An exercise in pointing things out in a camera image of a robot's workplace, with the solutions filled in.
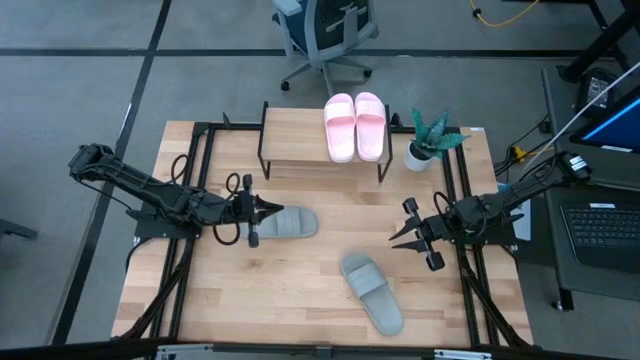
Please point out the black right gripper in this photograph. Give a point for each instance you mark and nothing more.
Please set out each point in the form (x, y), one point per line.
(440, 227)

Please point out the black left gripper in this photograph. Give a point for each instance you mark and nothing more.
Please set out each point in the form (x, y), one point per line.
(239, 209)

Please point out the grey rubber slide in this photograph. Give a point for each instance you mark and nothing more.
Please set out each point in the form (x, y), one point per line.
(372, 292)
(295, 222)

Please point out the pink rubber slide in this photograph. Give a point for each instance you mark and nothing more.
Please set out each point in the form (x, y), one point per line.
(370, 130)
(340, 130)

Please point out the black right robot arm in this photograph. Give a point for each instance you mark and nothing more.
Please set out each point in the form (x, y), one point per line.
(500, 202)

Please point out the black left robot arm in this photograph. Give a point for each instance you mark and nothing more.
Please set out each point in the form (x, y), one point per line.
(150, 192)

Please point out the green plant in white pot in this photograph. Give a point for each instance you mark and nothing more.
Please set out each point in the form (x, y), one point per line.
(430, 137)

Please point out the yellow plug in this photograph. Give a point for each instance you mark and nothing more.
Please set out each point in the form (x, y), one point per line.
(518, 152)

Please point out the dark grey side desk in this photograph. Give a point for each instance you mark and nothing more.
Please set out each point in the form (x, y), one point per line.
(565, 280)

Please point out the black laptop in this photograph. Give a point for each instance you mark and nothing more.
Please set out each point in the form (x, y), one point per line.
(600, 225)

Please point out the grey mesh office chair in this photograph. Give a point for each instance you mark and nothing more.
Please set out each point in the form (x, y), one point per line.
(325, 30)

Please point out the thin white rod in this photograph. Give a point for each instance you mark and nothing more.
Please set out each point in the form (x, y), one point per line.
(600, 98)

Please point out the black power adapter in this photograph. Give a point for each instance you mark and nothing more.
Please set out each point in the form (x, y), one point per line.
(595, 90)

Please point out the black monitor with blue screen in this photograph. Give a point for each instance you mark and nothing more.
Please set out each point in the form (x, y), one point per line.
(620, 125)

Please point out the black floor stand foot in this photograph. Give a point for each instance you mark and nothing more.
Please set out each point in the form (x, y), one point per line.
(15, 230)

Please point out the black desk leg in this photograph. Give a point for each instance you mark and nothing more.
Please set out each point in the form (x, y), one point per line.
(600, 45)

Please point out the wooden shelf with black frame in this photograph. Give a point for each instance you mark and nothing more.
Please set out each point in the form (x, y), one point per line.
(295, 135)

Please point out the black aluminium table frame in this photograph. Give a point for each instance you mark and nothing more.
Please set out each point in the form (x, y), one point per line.
(235, 125)

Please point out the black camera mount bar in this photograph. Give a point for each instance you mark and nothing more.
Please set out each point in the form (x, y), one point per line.
(320, 350)

